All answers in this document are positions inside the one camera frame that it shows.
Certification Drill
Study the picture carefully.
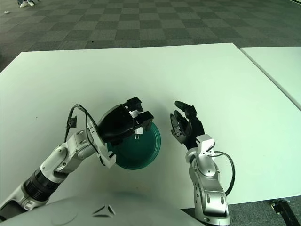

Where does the green round plate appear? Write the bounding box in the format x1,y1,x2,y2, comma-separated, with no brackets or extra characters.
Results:
107,122,162,170

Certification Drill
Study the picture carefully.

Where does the black table foot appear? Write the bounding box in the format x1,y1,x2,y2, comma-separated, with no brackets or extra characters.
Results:
270,199,298,226

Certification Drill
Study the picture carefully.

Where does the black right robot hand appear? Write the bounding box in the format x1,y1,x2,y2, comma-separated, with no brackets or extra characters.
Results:
169,100,205,150

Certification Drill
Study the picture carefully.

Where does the white side table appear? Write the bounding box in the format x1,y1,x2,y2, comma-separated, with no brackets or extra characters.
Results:
239,46,301,109

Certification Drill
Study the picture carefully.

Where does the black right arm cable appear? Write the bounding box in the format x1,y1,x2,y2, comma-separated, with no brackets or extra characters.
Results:
213,151,236,196

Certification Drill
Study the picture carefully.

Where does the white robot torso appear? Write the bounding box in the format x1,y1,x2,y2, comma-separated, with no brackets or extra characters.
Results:
0,190,203,226

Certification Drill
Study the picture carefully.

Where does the white charger plug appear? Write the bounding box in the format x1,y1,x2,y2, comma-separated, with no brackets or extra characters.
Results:
128,110,144,141

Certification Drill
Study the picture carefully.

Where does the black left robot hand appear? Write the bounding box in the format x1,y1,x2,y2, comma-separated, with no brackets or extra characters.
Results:
96,96,155,148

